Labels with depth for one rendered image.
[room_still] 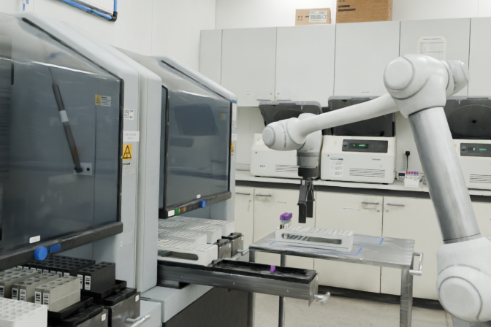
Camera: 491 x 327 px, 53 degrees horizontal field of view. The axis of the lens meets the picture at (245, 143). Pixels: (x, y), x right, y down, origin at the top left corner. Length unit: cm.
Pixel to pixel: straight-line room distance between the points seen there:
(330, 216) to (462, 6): 208
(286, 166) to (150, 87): 250
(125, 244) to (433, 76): 102
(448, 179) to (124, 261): 96
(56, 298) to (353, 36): 341
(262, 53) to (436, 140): 306
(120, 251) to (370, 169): 266
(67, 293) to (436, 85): 112
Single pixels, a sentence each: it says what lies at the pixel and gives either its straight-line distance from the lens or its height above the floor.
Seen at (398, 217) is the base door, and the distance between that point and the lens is 386.
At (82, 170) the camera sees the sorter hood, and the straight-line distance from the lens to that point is 130.
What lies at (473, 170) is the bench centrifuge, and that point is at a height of 104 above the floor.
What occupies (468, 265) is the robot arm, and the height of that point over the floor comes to 93.
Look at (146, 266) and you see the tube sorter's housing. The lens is 165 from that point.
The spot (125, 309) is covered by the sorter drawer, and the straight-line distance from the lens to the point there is 141.
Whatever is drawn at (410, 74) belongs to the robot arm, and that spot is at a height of 143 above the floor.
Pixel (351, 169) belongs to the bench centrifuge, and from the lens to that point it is 386.
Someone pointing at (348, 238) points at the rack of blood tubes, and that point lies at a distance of 193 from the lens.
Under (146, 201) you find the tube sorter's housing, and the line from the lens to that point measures 160.
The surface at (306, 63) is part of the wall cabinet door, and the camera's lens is 425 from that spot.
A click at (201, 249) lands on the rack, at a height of 86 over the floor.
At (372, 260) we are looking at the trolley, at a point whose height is 82.
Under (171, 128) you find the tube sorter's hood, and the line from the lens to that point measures 169.
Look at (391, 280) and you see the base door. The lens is 397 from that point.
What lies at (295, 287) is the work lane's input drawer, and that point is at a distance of 157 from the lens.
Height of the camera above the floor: 126
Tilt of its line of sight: 1 degrees down
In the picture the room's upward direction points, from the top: 2 degrees clockwise
